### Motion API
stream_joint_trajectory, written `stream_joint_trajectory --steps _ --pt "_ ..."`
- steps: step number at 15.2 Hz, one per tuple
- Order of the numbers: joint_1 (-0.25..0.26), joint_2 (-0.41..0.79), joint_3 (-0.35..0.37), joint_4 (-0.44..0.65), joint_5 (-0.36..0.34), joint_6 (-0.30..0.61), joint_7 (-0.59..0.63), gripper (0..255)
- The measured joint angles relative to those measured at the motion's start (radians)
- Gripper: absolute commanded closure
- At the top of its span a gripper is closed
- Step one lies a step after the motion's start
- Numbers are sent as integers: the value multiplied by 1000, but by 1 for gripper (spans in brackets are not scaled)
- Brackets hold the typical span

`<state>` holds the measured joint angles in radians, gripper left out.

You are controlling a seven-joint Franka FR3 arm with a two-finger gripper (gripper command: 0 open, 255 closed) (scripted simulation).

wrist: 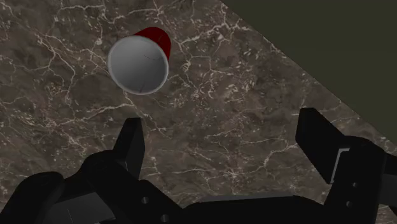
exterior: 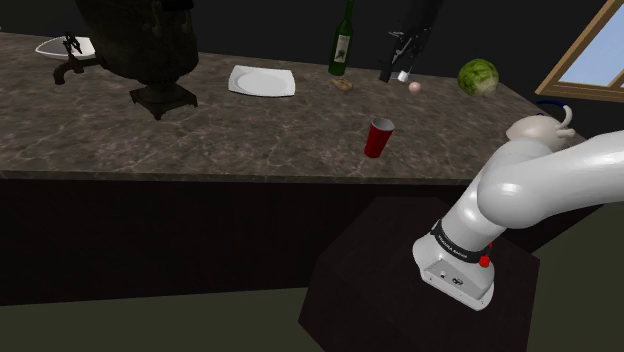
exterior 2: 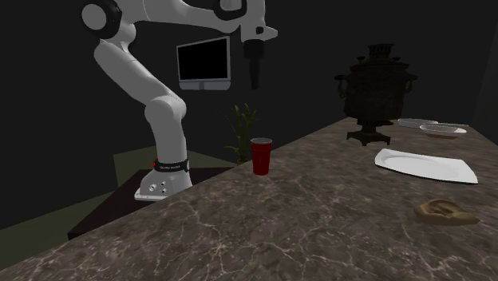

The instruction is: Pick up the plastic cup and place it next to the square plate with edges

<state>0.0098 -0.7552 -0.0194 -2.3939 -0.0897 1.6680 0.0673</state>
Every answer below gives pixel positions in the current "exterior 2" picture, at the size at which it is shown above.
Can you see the dark metal samovar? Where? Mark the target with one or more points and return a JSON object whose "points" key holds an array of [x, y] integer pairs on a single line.
{"points": [[375, 93]]}

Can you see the wall monitor with grey frame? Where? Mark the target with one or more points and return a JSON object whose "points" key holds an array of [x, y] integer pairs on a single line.
{"points": [[203, 62]]}

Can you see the tan ear-shaped object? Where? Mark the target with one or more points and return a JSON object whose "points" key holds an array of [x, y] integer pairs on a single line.
{"points": [[443, 213]]}

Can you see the white shallow dish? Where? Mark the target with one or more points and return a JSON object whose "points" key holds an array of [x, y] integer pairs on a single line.
{"points": [[412, 122]]}

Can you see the white bowl with red base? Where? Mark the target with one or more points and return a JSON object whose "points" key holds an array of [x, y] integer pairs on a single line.
{"points": [[442, 130]]}

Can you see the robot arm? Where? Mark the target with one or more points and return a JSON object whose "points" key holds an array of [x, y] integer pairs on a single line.
{"points": [[163, 116]]}

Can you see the white square plate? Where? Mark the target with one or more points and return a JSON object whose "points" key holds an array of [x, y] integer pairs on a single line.
{"points": [[426, 165]]}

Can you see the red plastic cup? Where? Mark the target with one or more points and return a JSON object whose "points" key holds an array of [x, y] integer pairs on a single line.
{"points": [[260, 157]]}

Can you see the green potted plant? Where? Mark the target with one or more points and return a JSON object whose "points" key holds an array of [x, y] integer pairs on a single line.
{"points": [[243, 128]]}

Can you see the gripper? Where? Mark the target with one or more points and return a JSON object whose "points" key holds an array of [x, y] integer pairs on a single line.
{"points": [[253, 52]]}

